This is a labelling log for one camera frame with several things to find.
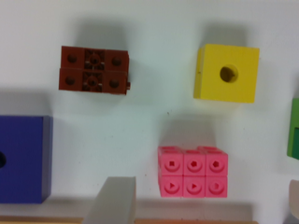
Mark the brown linking cube block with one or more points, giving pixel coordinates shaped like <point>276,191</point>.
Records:
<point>94,70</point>

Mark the green wooden block with hole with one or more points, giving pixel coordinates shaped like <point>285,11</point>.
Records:
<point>293,144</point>

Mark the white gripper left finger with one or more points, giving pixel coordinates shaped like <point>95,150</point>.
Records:
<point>115,203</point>

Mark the pink linking cube block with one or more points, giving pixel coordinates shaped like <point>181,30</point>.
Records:
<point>192,173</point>

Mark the yellow wooden block with hole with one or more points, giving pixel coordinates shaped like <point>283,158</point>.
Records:
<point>226,73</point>

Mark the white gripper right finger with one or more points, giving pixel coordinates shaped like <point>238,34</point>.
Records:
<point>293,217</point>

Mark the purple wooden block with hole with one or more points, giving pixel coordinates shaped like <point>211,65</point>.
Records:
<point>26,158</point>

